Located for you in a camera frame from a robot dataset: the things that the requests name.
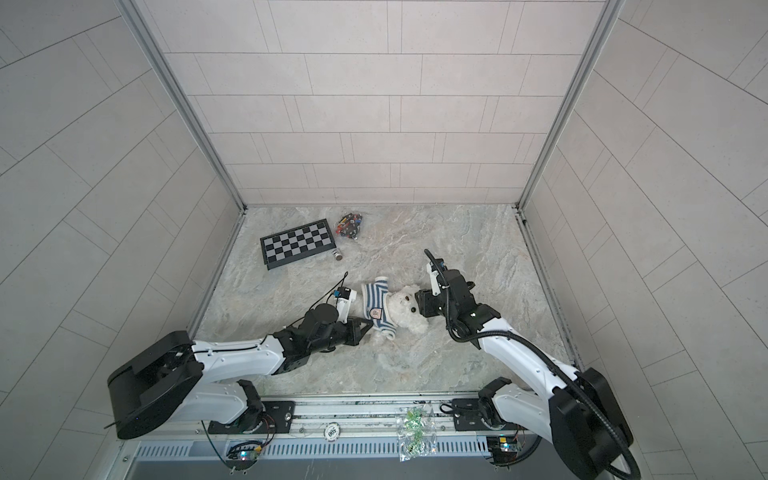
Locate left green circuit board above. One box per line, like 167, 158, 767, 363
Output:
225, 440, 265, 471

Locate black corrugated cable hose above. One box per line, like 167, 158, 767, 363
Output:
423, 248, 642, 480

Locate white teddy bear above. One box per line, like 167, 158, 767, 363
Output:
351, 283, 429, 345

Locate black white chessboard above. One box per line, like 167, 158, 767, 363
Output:
260, 219, 336, 270

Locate aluminium front rail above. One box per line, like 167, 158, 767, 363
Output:
117, 391, 622, 443

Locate green circuit board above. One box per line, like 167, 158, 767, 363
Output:
225, 440, 265, 471
486, 436, 520, 467

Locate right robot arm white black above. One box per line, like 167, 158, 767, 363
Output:
416, 260, 642, 479

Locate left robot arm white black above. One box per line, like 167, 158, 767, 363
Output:
107, 303, 374, 440

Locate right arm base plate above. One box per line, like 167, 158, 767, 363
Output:
440, 398, 523, 432

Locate blue white striped shirt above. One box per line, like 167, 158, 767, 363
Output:
361, 276, 397, 340

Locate clear bag green parts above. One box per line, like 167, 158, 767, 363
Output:
396, 405, 437, 462

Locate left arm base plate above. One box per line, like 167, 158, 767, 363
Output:
206, 401, 295, 435

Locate right green circuit board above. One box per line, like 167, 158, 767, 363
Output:
486, 436, 520, 467

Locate bag of colourful small pieces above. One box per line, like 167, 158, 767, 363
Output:
335, 212, 363, 240

